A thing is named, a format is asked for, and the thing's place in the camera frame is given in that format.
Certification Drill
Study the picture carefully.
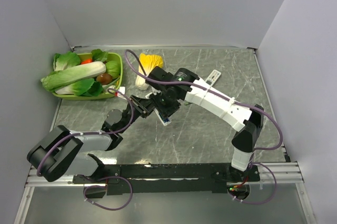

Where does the yellow cabbage toy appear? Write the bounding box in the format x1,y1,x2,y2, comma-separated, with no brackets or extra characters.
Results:
135,53,164,91

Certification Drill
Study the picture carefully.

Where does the white remote with screen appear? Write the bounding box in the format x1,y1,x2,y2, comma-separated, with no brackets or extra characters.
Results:
205,70,221,86

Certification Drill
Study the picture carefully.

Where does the round green lettuce toy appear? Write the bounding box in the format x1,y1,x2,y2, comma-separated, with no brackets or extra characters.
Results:
105,61,121,79

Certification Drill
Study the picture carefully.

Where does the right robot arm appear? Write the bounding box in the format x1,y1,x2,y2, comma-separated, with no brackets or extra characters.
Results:
146,66,264,181

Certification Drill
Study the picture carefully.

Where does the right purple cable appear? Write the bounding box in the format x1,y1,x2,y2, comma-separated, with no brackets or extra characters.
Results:
125,49,284,151

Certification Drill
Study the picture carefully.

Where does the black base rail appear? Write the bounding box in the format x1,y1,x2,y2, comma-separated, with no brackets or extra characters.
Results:
73,163,260,196

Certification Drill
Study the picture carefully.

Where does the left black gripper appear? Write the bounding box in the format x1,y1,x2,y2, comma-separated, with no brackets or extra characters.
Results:
118,94,155,133

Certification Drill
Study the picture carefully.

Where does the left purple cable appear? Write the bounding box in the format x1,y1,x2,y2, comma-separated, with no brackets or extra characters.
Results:
36,88,135,177

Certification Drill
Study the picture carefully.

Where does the brown mushroom toy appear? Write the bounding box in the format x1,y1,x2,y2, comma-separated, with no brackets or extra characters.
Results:
96,73,113,85

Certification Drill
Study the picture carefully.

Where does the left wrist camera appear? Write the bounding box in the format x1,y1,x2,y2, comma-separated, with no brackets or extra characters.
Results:
114,86,126,100

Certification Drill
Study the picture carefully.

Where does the green plastic basket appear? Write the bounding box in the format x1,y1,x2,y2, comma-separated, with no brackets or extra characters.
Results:
53,49,123,101

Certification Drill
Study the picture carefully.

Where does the bok choy toy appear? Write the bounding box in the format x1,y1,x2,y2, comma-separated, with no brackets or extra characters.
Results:
55,78,103,96

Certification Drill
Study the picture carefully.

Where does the long napa cabbage toy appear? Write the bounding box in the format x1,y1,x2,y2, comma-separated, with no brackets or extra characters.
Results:
41,62,106,92

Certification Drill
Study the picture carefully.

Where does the purple cable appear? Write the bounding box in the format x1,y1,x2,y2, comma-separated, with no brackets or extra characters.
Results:
125,49,284,151
36,88,135,177

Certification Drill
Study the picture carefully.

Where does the grey white remote control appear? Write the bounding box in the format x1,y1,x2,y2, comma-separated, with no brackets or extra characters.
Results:
153,108,172,126

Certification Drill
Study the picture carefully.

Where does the green leaf toy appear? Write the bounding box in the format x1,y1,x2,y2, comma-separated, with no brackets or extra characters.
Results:
53,51,81,71

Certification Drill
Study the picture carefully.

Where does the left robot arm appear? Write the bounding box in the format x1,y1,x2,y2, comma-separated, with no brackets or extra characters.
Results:
27,93,157,183

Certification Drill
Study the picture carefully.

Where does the aluminium frame rail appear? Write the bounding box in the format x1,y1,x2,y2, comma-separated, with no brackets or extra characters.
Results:
25,162,304,188

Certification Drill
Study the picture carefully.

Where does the red tomato toy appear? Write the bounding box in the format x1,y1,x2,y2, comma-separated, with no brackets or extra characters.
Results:
81,59,93,65

